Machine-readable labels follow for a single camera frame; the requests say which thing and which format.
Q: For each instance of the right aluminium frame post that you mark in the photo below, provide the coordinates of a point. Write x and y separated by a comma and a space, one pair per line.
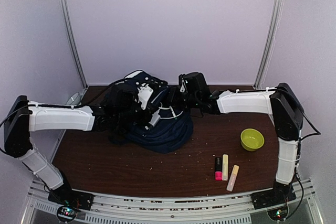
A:
269, 44

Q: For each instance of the navy blue student backpack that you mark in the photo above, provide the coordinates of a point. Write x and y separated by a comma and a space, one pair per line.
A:
169, 128

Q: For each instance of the yellow highlighter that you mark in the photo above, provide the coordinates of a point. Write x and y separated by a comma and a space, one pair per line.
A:
225, 167

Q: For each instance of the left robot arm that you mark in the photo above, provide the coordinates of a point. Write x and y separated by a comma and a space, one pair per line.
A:
28, 116

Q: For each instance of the front aluminium rail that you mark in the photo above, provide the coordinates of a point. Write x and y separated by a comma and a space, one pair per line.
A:
229, 208

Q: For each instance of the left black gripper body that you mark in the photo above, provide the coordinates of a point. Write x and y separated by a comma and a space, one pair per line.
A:
144, 120

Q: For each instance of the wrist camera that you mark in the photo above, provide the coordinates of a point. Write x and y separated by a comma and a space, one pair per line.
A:
182, 84
143, 95

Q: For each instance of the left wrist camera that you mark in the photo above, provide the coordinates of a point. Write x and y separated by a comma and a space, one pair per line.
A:
143, 95

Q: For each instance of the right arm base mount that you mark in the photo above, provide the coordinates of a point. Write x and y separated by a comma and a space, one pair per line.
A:
275, 202

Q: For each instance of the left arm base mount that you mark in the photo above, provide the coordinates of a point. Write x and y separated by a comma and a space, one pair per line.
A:
73, 207

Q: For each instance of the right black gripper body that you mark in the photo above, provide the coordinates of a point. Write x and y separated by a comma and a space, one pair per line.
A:
180, 103

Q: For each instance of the pink black highlighter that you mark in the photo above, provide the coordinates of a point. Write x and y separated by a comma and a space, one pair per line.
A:
218, 168

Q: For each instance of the lime green plastic bowl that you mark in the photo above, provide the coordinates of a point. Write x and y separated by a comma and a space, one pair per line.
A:
251, 140

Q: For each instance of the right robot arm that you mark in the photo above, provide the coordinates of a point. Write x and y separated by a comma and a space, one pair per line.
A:
279, 102

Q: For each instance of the aluminium frame post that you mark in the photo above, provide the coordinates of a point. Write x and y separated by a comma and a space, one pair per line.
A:
72, 43
269, 44

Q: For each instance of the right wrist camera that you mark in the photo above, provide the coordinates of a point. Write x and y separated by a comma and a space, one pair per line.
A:
182, 84

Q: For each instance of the light blue bowl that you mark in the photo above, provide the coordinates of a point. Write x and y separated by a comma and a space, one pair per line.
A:
75, 99

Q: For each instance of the pale orange highlighter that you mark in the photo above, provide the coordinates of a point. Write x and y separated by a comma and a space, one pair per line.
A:
232, 179

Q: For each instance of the left aluminium frame post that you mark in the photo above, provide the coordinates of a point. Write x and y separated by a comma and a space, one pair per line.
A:
72, 43

